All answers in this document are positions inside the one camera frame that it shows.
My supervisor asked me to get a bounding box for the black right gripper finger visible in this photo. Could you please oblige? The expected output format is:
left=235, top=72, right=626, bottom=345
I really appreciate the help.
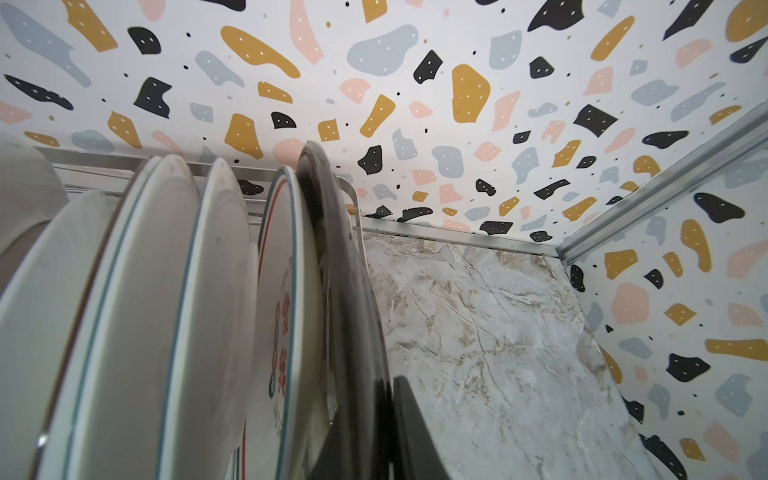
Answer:
left=393, top=376, right=450, bottom=480

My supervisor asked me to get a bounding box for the metal wire dish rack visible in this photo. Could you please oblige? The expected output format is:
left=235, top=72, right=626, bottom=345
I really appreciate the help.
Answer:
left=37, top=147, right=367, bottom=262

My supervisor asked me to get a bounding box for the white plate orange sunburst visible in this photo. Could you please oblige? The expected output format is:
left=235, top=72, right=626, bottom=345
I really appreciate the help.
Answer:
left=37, top=155, right=200, bottom=479

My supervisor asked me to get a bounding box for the white watermelon pattern plate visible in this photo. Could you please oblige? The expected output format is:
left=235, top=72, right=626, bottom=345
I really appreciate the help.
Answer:
left=239, top=167, right=330, bottom=479

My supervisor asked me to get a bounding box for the white plate green rim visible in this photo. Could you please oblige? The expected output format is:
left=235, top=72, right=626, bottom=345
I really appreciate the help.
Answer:
left=156, top=159, right=257, bottom=479

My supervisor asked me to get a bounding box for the black rimmed cream plate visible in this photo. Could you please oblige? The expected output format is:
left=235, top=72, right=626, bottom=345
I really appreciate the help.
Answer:
left=296, top=141, right=390, bottom=479

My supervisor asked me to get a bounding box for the white plate plain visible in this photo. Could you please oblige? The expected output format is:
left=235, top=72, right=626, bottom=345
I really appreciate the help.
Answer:
left=1, top=191, right=116, bottom=479

